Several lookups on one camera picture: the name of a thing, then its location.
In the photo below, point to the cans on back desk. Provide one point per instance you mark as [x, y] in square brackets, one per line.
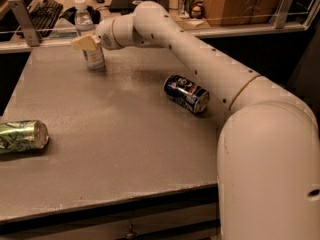
[190, 9]

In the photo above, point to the right metal bracket post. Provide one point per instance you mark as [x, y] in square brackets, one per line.
[280, 16]

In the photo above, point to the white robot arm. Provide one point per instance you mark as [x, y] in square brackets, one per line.
[268, 153]

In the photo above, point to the black laptop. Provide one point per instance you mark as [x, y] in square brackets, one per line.
[125, 5]

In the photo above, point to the brown cardboard box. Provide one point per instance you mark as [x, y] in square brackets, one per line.
[238, 12]

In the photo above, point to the black keyboard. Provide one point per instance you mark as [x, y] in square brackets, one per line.
[44, 16]

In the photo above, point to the clear plastic water bottle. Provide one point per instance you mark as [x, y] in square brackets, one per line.
[84, 26]

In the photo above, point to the black headphones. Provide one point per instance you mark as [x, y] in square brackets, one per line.
[70, 15]

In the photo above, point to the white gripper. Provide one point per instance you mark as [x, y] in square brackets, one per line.
[104, 36]

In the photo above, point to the blue soda can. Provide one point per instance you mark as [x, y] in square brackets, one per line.
[186, 93]

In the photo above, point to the green soda can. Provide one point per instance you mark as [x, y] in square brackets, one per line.
[22, 136]

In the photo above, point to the grey drawer cabinet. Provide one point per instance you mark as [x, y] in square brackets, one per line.
[181, 215]

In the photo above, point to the left metal bracket post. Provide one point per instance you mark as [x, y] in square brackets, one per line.
[25, 22]

